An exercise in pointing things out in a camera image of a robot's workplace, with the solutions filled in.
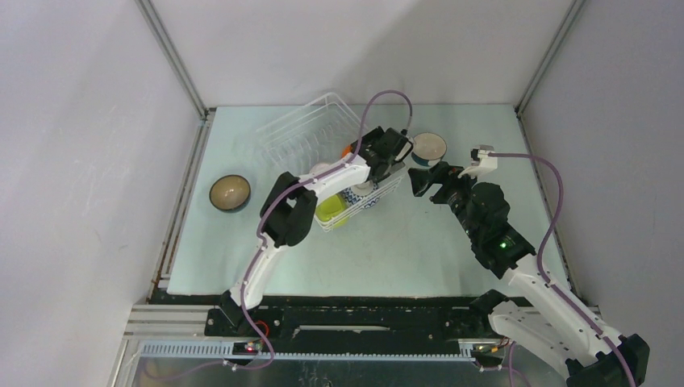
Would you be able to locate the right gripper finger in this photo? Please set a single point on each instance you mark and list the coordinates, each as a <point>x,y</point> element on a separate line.
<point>440,196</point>
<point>423,179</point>

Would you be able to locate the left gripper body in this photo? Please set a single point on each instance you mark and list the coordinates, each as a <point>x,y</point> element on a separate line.
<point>369,138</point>

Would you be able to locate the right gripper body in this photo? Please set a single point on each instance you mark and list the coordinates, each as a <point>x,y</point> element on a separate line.
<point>458,189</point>

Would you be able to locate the orange bowl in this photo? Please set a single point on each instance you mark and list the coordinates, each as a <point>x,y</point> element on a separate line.
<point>348,150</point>

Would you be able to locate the teal blue bowl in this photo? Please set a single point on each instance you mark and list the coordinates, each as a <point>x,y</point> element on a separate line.
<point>428,149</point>

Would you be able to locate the dark bowl beige inside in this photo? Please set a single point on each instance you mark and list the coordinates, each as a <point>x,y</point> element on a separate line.
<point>230,193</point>

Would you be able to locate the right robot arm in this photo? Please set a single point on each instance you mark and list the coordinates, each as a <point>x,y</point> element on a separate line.
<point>565,333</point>

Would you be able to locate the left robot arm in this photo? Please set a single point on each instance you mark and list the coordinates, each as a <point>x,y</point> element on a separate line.
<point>289,210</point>

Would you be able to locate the blue patterned bowl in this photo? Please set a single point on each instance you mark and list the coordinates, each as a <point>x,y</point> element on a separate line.
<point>363,196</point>

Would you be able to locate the white bowl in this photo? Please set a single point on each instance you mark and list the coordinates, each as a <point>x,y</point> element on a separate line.
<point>321,170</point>

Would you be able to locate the green bowl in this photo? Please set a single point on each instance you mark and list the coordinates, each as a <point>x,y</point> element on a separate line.
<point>329,213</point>

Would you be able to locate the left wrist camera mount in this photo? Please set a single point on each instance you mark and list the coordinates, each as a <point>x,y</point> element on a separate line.
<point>407,142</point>

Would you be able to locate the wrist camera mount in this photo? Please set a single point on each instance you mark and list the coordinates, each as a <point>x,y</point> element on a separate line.
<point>407,142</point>
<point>482,162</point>

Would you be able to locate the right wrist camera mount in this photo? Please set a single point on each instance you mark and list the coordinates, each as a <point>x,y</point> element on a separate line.
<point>482,162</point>

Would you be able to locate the white wire dish rack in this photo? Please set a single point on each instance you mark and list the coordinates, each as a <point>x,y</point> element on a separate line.
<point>315,133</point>

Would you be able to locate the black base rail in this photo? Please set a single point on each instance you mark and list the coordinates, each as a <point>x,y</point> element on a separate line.
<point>359,324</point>

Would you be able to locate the grey cable duct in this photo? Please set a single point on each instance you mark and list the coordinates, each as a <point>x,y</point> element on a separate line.
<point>221,350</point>

